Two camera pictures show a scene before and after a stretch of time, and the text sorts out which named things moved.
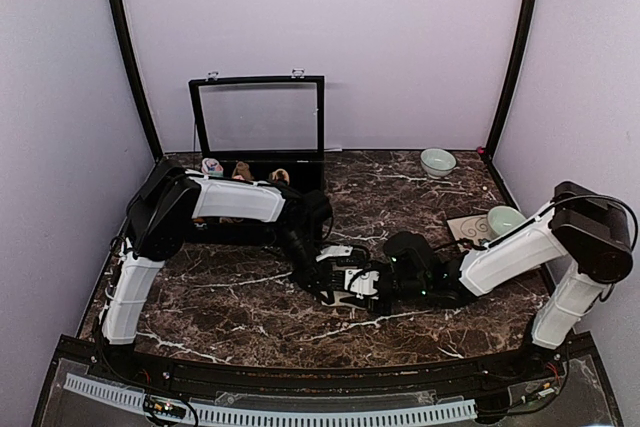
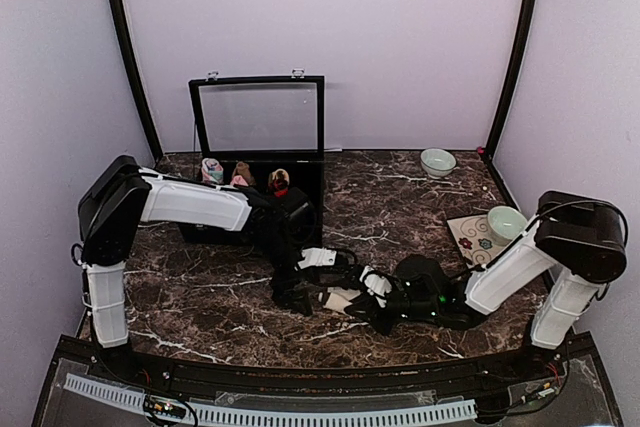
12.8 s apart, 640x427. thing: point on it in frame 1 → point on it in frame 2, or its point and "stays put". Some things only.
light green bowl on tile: [502, 218] stays put
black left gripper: [309, 279] → [282, 297]
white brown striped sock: [338, 296] stays put
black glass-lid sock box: [260, 129] stays put
